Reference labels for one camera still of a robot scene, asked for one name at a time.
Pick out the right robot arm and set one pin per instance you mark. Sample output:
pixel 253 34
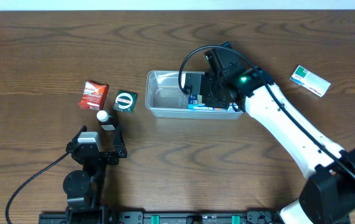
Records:
pixel 329 193

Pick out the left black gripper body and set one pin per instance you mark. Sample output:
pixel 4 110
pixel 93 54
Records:
pixel 111 160

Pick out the blue fever patch box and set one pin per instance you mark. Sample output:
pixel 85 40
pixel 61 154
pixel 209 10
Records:
pixel 195 103

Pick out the dark green round-logo box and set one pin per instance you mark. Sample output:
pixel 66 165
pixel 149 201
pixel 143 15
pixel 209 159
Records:
pixel 125 101

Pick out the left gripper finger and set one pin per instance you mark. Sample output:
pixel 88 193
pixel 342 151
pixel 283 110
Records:
pixel 118 141
pixel 76 137

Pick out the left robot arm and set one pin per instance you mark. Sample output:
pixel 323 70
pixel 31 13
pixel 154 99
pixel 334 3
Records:
pixel 83 187

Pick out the brown bottle white cap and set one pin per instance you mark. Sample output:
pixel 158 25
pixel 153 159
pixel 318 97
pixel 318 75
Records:
pixel 107 121

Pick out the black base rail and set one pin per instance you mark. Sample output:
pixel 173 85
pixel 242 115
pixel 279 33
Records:
pixel 251 217

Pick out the clear plastic container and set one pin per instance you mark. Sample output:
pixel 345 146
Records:
pixel 165 100

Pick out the red medicine box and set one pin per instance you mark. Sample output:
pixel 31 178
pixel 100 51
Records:
pixel 94 96

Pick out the white green medicine box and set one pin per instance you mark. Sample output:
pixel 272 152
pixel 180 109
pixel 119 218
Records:
pixel 310 81

